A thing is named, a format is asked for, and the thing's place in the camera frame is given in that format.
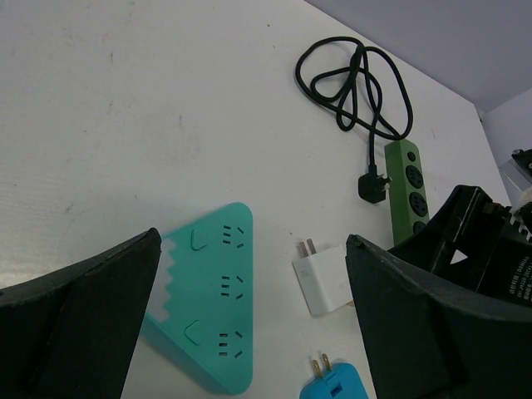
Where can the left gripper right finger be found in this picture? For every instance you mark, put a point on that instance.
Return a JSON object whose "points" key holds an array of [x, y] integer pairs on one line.
{"points": [[428, 338]]}

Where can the blue plug adapter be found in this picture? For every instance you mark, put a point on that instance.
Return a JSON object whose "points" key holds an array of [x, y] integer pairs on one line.
{"points": [[338, 380]]}

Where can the teal triangular power strip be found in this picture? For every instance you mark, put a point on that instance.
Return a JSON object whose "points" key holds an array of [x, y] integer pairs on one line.
{"points": [[200, 314]]}

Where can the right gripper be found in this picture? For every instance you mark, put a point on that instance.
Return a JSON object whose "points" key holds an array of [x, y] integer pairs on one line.
{"points": [[475, 243]]}

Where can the white charger plug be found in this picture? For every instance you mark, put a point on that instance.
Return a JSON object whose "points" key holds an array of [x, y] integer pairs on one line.
{"points": [[322, 277]]}

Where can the green power strip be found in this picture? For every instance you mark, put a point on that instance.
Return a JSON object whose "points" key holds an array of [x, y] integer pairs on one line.
{"points": [[408, 205]]}

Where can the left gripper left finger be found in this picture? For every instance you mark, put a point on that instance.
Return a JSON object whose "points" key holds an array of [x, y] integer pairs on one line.
{"points": [[72, 333]]}

